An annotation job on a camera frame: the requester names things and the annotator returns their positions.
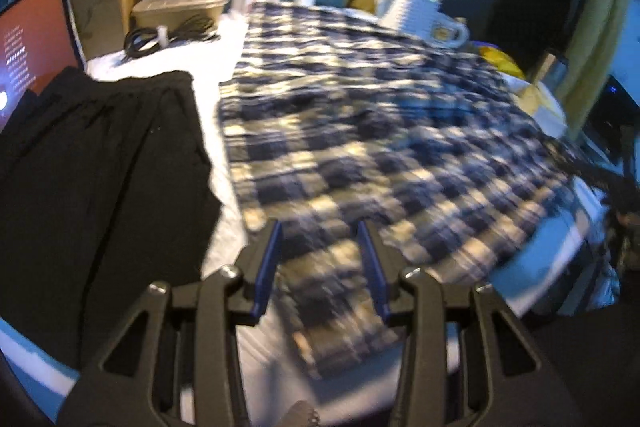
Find plaid pants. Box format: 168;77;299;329
216;2;576;380

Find white mug with yellow print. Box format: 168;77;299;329
429;14;472;50

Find yellow packet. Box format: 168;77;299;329
477;44;527;80

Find cardboard box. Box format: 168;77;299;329
67;0;145;64

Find black garment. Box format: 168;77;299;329
0;69;223;378

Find white perforated basket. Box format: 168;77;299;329
379;0;447;38

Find beige lidded container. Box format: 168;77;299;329
132;0;231;30

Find coiled black cable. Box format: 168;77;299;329
123;14;221;60

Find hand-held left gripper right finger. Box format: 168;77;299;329
357;219;571;427

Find black device with blue light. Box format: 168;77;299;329
584;76;640;160

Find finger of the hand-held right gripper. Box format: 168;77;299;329
567;154;636;212

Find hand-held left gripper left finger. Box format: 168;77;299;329
57;221;284;427

